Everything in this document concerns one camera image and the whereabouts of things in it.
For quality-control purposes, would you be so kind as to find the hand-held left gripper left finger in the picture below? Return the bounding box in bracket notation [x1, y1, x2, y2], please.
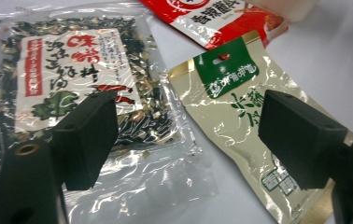
[0, 90, 120, 224]

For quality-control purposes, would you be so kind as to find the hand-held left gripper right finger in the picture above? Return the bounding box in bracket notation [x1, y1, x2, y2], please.
[258, 89, 353, 224]

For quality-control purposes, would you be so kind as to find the beige and green snack packet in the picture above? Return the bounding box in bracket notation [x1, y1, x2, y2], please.
[167, 30, 353, 224]

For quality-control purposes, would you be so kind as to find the red seasoning packet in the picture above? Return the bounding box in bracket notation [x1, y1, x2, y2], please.
[139, 0, 289, 50]

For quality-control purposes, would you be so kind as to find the white table mat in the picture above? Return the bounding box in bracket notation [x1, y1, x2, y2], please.
[0, 0, 353, 224]

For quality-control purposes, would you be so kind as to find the clear dried seaweed packet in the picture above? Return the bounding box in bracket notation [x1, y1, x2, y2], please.
[0, 3, 219, 224]

